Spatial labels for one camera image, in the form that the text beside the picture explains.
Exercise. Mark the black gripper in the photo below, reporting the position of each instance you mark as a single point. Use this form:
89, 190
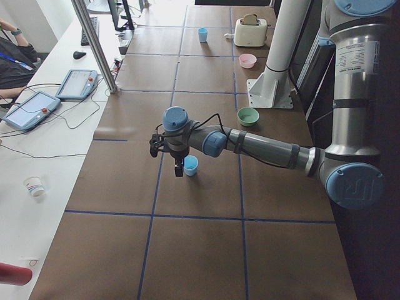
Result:
179, 154

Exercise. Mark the light blue cup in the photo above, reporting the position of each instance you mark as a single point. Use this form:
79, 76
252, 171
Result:
191, 164
202, 34

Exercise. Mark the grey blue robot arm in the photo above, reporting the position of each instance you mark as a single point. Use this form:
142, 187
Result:
348, 166

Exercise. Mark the green bowl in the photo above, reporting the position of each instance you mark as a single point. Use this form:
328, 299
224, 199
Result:
247, 116

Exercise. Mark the pink bowl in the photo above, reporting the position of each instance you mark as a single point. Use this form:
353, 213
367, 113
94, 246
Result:
247, 61

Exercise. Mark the far blue teach pendant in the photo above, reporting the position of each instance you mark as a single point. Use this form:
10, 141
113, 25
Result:
78, 84

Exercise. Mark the blue teach pendant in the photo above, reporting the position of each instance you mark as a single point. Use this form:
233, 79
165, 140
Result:
78, 84
32, 111

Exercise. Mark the white toaster plug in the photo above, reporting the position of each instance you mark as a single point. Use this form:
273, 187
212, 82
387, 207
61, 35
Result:
229, 36

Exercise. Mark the paper cup on desk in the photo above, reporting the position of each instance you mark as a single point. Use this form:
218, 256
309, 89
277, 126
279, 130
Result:
34, 186

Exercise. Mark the black monitor stand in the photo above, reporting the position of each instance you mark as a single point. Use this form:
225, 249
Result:
121, 15

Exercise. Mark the black computer mouse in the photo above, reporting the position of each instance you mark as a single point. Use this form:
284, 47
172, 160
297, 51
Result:
78, 54

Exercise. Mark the near blue teach pendant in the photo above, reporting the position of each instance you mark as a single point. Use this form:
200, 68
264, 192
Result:
32, 111

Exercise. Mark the cream toaster with bread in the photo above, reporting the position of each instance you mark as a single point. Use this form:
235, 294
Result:
250, 31

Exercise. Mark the seated person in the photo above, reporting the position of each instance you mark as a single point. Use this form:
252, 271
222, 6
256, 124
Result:
18, 62

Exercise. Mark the red cylinder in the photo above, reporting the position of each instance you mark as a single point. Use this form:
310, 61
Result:
14, 275

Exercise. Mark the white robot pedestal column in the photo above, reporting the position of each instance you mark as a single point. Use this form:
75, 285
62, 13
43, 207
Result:
272, 89

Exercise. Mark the aluminium frame post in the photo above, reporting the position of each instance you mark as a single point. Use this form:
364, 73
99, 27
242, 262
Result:
84, 19

